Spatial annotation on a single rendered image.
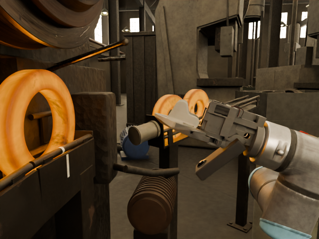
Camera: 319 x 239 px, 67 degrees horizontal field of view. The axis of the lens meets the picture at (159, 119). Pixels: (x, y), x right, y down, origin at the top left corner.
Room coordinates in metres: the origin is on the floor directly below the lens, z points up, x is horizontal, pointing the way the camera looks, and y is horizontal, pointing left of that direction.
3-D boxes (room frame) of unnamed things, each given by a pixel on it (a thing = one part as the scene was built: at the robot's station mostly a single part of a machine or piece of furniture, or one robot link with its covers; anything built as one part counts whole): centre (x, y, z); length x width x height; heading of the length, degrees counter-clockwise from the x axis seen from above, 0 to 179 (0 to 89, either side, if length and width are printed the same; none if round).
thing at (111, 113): (0.64, 0.18, 0.68); 0.11 x 0.08 x 0.24; 82
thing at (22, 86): (0.41, 0.20, 0.75); 0.18 x 0.03 x 0.18; 172
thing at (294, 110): (2.65, -1.42, 0.39); 1.03 x 0.83 x 0.77; 97
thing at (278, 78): (4.21, -2.19, 0.55); 1.10 x 0.53 x 1.10; 12
